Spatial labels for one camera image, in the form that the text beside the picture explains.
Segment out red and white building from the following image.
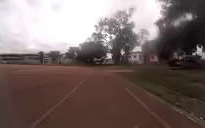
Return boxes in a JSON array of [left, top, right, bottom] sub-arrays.
[[141, 39, 160, 65]]

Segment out round dark tree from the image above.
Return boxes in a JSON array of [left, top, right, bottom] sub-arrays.
[[76, 40, 108, 64]]

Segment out concrete kerb strip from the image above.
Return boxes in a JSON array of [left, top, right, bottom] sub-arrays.
[[146, 89, 205, 128]]

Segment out dry grass field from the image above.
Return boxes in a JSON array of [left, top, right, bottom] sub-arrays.
[[104, 63, 205, 118]]

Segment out large dark tree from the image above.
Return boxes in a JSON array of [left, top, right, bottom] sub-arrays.
[[154, 0, 205, 65]]

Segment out low long building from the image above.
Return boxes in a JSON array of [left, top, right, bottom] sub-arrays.
[[0, 52, 43, 65]]

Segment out tall leafy tree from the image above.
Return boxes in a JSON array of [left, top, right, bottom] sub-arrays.
[[91, 9, 141, 65]]

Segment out red running track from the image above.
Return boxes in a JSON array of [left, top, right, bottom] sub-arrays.
[[0, 63, 204, 128]]

